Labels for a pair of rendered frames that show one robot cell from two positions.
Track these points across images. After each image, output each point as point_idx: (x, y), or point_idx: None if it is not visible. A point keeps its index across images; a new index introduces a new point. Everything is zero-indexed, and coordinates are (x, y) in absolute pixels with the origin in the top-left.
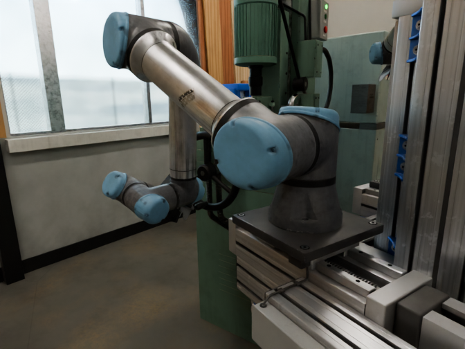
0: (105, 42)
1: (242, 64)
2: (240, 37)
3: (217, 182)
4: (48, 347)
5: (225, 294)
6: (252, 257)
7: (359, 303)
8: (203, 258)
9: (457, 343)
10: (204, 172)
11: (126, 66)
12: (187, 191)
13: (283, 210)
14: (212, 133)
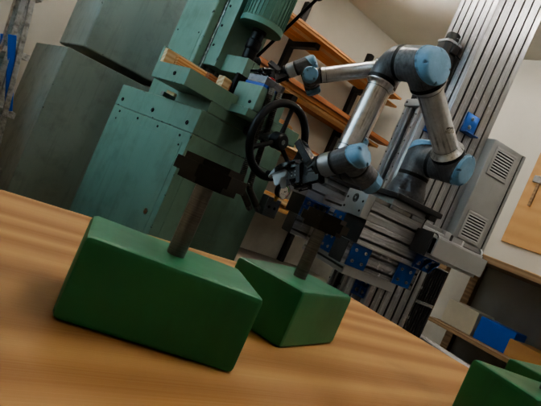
0: (434, 62)
1: (270, 30)
2: (281, 4)
3: (286, 154)
4: None
5: None
6: (382, 220)
7: (442, 234)
8: (155, 236)
9: (460, 242)
10: (286, 142)
11: (431, 85)
12: None
13: (420, 193)
14: (459, 155)
